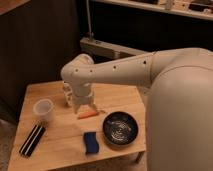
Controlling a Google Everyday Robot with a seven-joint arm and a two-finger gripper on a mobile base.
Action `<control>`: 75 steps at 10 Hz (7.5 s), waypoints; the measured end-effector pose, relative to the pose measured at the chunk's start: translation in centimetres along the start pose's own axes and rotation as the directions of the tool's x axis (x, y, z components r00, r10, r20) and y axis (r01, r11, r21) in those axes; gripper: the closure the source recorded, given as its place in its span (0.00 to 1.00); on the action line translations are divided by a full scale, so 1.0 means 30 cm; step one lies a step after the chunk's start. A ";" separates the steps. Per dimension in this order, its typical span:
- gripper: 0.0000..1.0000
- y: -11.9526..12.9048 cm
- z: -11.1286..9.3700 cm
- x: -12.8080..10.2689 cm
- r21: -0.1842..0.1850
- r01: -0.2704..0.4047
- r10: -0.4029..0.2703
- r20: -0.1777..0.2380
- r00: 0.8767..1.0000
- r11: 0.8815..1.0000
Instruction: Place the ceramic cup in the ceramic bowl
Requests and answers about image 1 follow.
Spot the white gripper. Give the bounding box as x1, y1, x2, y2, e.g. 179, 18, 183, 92
72, 87, 98, 114

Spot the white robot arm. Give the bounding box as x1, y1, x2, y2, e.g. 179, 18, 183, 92
61, 48, 213, 171

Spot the black ceramic bowl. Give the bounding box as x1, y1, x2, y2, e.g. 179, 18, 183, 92
102, 111, 139, 146

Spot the orange carrot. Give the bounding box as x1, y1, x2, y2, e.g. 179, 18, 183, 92
78, 111, 99, 119

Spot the small white figurine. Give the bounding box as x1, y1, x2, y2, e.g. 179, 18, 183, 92
63, 83, 72, 107

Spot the blue sponge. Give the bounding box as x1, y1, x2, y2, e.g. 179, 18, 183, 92
83, 132, 99, 154

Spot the wooden table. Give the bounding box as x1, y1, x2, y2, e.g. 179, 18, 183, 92
8, 81, 146, 171

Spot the black striped rectangular case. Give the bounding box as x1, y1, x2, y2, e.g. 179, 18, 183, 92
19, 124, 46, 157

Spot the vertical metal pole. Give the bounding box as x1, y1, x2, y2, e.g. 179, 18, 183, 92
86, 0, 94, 41

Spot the long grey metal rail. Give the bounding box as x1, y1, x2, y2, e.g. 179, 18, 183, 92
80, 37, 144, 59

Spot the wooden wall shelf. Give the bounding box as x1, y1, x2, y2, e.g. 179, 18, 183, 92
93, 0, 213, 21

